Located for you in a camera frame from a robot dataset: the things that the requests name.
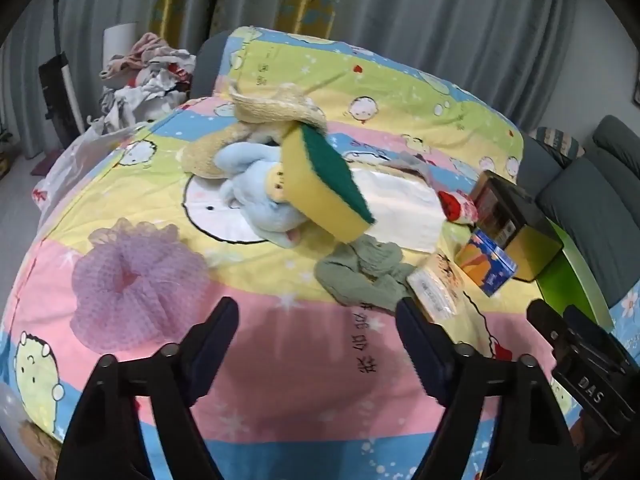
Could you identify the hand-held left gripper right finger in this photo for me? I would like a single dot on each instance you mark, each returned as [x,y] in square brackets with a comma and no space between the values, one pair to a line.
[422,355]

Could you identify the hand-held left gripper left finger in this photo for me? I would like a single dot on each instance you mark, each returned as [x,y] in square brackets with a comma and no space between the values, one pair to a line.
[212,350]

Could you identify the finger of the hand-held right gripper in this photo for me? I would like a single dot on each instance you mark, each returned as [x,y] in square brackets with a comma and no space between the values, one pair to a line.
[597,340]
[550,332]

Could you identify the blue orange small box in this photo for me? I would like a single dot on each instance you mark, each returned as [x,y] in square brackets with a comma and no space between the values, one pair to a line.
[485,262]

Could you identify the sage green knitted cloth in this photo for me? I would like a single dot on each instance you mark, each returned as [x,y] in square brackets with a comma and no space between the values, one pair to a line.
[360,275]

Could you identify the red white small packet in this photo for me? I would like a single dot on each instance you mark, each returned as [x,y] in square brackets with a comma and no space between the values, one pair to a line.
[457,206]

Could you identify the light blue cloth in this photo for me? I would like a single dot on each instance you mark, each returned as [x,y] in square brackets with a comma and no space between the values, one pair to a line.
[260,195]

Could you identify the beige chenille towel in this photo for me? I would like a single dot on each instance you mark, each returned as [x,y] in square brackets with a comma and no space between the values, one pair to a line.
[272,107]

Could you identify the blue floral sheet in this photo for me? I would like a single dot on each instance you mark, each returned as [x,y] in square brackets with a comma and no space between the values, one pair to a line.
[627,320]

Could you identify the cartoon printed blanket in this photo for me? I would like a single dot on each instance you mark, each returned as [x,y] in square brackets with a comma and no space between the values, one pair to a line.
[300,360]

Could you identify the pink mesh bath pouf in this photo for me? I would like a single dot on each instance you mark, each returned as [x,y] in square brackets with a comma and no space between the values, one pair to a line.
[125,280]

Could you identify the black gold box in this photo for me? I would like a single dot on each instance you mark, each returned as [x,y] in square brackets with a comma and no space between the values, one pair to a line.
[515,225]

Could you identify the folded white towel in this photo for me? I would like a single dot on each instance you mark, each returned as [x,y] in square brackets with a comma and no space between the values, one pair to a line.
[400,210]

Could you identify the grey sofa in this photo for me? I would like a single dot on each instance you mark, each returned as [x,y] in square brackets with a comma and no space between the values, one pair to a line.
[590,185]

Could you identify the striped cushion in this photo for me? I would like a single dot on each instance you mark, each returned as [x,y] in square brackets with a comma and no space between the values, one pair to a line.
[557,142]

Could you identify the yellow green sponge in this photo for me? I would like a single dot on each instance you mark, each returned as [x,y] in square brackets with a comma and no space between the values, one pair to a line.
[320,190]

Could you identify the brown fuzzy rug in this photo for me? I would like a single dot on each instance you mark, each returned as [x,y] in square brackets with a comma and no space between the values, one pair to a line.
[37,452]

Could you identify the pile of clothes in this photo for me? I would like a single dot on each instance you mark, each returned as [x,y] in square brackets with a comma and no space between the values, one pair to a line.
[145,80]

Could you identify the dark grey padded seat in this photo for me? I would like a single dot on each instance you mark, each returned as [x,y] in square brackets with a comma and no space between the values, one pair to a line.
[210,65]

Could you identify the upright stick vacuum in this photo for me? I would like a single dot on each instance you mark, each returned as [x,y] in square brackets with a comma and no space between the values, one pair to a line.
[57,90]

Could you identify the white cylinder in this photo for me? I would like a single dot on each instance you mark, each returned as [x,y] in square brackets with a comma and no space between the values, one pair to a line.
[120,45]

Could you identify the grey curtain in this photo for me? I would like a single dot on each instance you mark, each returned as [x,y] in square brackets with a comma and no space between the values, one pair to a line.
[450,25]

